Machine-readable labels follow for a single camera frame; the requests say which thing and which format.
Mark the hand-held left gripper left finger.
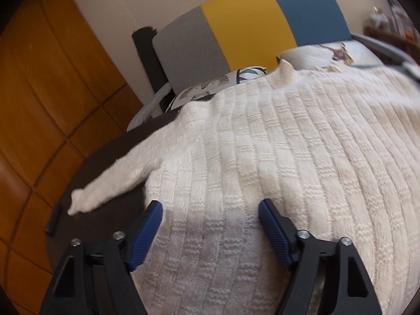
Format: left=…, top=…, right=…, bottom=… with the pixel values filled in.
left=39, top=200, right=164, bottom=315

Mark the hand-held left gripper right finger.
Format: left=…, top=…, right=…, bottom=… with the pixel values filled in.
left=258, top=198, right=384, bottom=315

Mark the cream knitted sweater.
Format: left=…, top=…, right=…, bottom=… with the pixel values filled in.
left=67, top=57, right=420, bottom=315

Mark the cat print pillow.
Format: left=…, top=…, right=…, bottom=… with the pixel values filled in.
left=166, top=66, right=267, bottom=112

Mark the wooden wardrobe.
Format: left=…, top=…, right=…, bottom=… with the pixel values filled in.
left=0, top=0, right=145, bottom=315

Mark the black rolled mat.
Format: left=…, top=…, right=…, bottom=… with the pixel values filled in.
left=132, top=26, right=172, bottom=119

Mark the deer print pillow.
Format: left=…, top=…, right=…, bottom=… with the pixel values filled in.
left=276, top=41, right=384, bottom=72

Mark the grey yellow blue sofa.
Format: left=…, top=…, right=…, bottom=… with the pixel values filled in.
left=126, top=0, right=420, bottom=132

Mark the wooden desk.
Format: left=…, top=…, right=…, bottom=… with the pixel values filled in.
left=364, top=23, right=416, bottom=48

